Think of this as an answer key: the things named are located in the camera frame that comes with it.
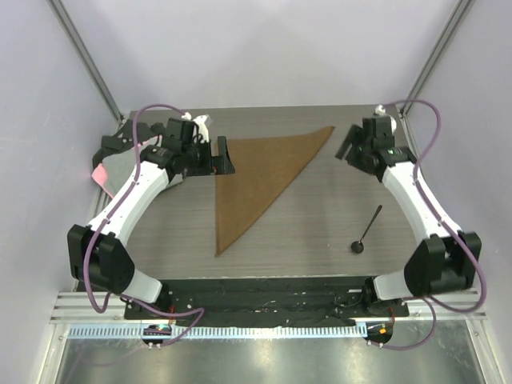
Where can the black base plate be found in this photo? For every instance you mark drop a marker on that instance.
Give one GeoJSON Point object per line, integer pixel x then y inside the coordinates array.
{"type": "Point", "coordinates": [273, 302]}

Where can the black cloth pile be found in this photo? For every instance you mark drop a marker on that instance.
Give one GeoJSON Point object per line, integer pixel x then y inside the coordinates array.
{"type": "Point", "coordinates": [123, 139]}

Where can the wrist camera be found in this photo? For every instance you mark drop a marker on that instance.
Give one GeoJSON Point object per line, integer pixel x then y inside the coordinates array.
{"type": "Point", "coordinates": [200, 132]}
{"type": "Point", "coordinates": [380, 111]}

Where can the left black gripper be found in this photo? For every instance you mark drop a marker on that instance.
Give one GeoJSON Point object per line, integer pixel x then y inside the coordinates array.
{"type": "Point", "coordinates": [218, 165]}

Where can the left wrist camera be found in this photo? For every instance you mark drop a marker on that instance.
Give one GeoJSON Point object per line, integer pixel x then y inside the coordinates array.
{"type": "Point", "coordinates": [200, 132]}

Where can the pink cloth napkin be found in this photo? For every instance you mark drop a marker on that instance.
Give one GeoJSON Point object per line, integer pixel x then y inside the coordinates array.
{"type": "Point", "coordinates": [113, 164]}

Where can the black spoon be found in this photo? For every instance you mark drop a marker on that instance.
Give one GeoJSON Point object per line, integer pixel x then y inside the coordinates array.
{"type": "Point", "coordinates": [357, 247]}

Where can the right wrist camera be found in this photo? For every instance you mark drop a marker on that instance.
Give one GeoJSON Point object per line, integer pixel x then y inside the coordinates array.
{"type": "Point", "coordinates": [380, 111]}

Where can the brown cloth napkin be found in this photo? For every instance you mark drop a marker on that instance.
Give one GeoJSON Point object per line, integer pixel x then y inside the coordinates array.
{"type": "Point", "coordinates": [264, 168]}

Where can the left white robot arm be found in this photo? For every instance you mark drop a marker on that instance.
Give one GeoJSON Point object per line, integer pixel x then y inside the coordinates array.
{"type": "Point", "coordinates": [97, 251]}

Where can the white slotted cable duct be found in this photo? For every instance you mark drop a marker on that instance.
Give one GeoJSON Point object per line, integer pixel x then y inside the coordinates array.
{"type": "Point", "coordinates": [161, 331]}

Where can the grey cloth napkin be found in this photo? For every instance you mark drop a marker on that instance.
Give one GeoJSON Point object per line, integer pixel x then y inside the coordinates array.
{"type": "Point", "coordinates": [114, 170]}

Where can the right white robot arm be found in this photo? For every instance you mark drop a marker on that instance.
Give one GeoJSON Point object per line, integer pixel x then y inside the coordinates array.
{"type": "Point", "coordinates": [443, 261]}

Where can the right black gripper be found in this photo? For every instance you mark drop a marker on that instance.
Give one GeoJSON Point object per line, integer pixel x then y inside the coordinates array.
{"type": "Point", "coordinates": [351, 141]}

